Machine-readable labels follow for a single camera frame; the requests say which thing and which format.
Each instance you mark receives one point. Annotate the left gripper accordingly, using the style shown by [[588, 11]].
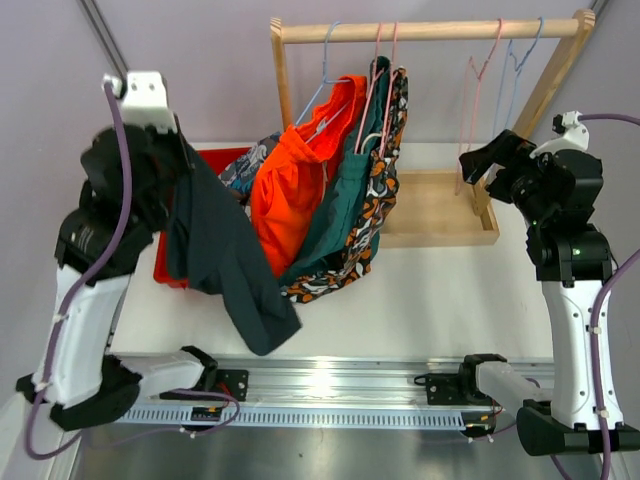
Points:
[[175, 140]]

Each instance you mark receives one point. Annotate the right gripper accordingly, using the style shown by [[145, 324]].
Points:
[[509, 151]]

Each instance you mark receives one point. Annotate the blue orange patterned shorts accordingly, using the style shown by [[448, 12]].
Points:
[[240, 174]]

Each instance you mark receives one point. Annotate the pink hanger of navy shorts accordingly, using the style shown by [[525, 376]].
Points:
[[473, 80]]

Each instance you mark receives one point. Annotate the dark navy shorts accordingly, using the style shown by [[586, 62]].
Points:
[[252, 298]]

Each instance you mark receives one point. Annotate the blue hanger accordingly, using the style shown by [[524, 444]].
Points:
[[517, 64], [325, 81]]

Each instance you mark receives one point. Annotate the orange black patterned shorts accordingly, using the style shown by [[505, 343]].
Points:
[[380, 198]]

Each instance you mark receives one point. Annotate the pink hanger of patterned shorts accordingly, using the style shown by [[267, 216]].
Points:
[[386, 122]]

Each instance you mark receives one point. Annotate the pink hanger of teal shorts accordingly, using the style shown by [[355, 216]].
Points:
[[372, 90]]

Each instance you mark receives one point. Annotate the teal green shorts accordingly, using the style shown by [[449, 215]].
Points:
[[325, 249]]

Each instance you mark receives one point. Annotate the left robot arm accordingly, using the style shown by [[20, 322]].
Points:
[[123, 202]]

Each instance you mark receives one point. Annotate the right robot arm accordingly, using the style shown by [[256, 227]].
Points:
[[573, 264]]

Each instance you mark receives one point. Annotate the red plastic bin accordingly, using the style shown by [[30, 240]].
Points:
[[205, 219]]

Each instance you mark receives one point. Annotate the wooden clothes rack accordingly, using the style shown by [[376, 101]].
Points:
[[430, 214]]

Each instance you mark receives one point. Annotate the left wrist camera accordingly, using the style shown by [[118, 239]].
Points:
[[142, 100]]

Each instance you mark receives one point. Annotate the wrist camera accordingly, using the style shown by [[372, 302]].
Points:
[[572, 134], [142, 100]]

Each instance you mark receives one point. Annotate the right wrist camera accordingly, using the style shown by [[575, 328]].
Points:
[[572, 134]]

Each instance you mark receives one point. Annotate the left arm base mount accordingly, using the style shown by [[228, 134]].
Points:
[[225, 382]]

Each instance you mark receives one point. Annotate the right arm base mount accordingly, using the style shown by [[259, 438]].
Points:
[[444, 389]]

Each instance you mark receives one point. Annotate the aluminium rail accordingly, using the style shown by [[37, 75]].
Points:
[[330, 393]]

